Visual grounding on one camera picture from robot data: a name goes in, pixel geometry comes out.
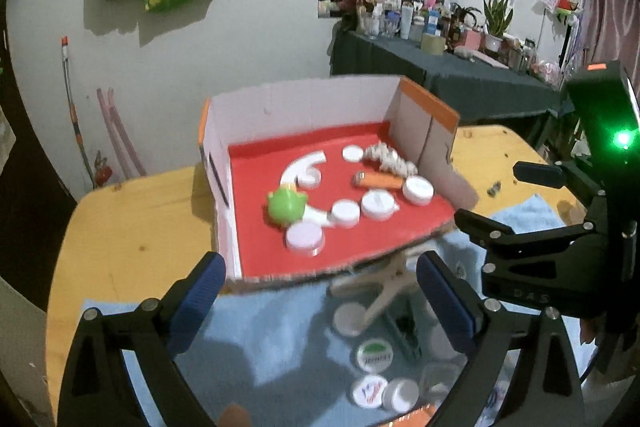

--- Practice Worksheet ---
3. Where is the light blue towel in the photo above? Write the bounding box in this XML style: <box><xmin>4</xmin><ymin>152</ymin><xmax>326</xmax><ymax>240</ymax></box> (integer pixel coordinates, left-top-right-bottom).
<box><xmin>80</xmin><ymin>192</ymin><xmax>601</xmax><ymax>427</ymax></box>

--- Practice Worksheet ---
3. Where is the mop handle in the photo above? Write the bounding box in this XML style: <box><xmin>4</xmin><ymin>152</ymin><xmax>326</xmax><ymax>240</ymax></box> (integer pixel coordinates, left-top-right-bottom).
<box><xmin>60</xmin><ymin>36</ymin><xmax>98</xmax><ymax>188</ymax></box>

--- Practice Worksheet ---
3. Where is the green toy duck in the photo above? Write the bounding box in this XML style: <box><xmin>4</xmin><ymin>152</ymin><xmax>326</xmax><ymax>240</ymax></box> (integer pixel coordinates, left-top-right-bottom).
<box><xmin>266</xmin><ymin>187</ymin><xmax>308</xmax><ymax>224</ymax></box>

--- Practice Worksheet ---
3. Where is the heap of white bottle lids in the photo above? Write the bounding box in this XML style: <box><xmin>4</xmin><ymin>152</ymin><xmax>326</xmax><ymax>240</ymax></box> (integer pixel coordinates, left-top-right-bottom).
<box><xmin>331</xmin><ymin>302</ymin><xmax>466</xmax><ymax>413</ymax></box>

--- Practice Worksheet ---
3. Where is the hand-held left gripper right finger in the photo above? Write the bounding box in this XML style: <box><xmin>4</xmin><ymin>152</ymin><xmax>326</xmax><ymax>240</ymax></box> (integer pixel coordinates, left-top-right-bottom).
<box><xmin>416</xmin><ymin>251</ymin><xmax>588</xmax><ymax>427</ymax></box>

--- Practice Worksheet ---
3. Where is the snake plant in white pot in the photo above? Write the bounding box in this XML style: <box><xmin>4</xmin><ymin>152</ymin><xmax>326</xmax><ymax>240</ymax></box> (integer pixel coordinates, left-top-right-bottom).
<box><xmin>482</xmin><ymin>0</ymin><xmax>516</xmax><ymax>52</ymax></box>

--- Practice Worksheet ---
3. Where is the watermelon plush toy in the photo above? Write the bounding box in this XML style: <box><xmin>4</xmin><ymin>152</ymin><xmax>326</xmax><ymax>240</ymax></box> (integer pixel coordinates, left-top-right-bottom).
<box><xmin>542</xmin><ymin>0</ymin><xmax>586</xmax><ymax>25</ymax></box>

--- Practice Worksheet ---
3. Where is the row of cosmetic bottles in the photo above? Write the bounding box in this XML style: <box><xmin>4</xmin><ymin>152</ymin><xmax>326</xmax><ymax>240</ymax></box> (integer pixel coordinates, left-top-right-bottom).
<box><xmin>355</xmin><ymin>0</ymin><xmax>481</xmax><ymax>55</ymax></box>

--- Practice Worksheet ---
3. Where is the beige knitted toy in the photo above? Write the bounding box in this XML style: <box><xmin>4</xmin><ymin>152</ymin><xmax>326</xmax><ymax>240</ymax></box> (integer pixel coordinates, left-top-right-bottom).
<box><xmin>364</xmin><ymin>143</ymin><xmax>417</xmax><ymax>176</ymax></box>

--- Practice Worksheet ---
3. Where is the orange cardboard box red inside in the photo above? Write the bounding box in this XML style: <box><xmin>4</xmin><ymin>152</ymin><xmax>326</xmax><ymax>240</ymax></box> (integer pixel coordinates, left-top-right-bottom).
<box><xmin>197</xmin><ymin>76</ymin><xmax>478</xmax><ymax>295</ymax></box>

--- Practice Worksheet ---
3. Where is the pink plastic frame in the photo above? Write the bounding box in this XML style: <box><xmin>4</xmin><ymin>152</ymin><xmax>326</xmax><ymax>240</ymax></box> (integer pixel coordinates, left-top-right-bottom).
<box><xmin>97</xmin><ymin>87</ymin><xmax>148</xmax><ymax>180</ymax></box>

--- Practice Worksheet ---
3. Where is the pink curtain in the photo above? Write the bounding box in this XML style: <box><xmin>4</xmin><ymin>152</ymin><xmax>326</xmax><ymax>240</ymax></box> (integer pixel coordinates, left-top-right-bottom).
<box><xmin>582</xmin><ymin>0</ymin><xmax>640</xmax><ymax>72</ymax></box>

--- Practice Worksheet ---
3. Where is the metal pot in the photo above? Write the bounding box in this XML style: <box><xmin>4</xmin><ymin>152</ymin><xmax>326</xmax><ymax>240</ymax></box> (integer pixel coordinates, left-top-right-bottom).
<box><xmin>509</xmin><ymin>42</ymin><xmax>533</xmax><ymax>70</ymax></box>

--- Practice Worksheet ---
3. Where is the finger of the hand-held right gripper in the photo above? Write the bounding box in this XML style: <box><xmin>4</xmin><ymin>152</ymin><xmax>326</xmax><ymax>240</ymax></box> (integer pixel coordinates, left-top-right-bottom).
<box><xmin>454</xmin><ymin>208</ymin><xmax>608</xmax><ymax>275</ymax></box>
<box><xmin>513</xmin><ymin>161</ymin><xmax>601</xmax><ymax>208</ymax></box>

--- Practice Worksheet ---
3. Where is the orange packet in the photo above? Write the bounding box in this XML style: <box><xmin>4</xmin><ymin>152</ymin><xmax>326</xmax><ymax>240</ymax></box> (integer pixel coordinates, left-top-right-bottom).
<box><xmin>352</xmin><ymin>173</ymin><xmax>405</xmax><ymax>190</ymax></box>
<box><xmin>392</xmin><ymin>404</ymin><xmax>438</xmax><ymax>427</ymax></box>

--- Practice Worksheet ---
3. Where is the large white cap clear rim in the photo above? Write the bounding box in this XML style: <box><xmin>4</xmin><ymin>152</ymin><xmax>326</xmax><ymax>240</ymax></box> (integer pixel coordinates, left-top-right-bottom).
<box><xmin>286</xmin><ymin>223</ymin><xmax>326</xmax><ymax>256</ymax></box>

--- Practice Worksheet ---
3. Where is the pink mesh bag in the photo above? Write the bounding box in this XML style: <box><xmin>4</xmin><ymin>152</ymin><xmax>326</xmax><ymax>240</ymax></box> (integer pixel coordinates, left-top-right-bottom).
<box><xmin>531</xmin><ymin>61</ymin><xmax>562</xmax><ymax>85</ymax></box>

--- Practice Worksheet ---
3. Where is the large beige clothes peg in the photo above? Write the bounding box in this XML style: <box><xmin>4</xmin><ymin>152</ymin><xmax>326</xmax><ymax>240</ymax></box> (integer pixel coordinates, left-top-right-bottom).
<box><xmin>327</xmin><ymin>252</ymin><xmax>418</xmax><ymax>333</ymax></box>

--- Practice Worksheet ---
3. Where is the side table with dark cloth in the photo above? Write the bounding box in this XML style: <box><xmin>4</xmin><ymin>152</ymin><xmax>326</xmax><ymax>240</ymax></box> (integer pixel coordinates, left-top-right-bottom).
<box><xmin>327</xmin><ymin>19</ymin><xmax>571</xmax><ymax>128</ymax></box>

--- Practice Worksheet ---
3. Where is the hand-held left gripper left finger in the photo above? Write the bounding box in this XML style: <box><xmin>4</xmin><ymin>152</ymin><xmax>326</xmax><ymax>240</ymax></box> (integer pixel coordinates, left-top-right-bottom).
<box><xmin>57</xmin><ymin>251</ymin><xmax>227</xmax><ymax>427</ymax></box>

